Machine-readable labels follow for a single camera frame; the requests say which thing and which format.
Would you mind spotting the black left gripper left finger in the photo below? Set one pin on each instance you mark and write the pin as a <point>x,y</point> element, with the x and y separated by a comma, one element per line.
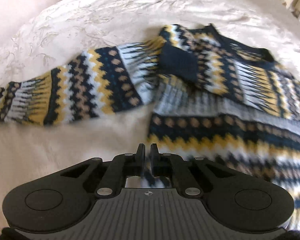
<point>107,178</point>

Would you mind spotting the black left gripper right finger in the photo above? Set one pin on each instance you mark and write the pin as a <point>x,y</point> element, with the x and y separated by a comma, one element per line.
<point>196,177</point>

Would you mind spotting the navy yellow patterned knit sweater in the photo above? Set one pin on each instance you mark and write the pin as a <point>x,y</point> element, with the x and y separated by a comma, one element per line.
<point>212,96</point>

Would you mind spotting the cream embroidered bedspread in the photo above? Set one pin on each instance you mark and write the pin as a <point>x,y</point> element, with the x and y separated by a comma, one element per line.
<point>60,32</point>

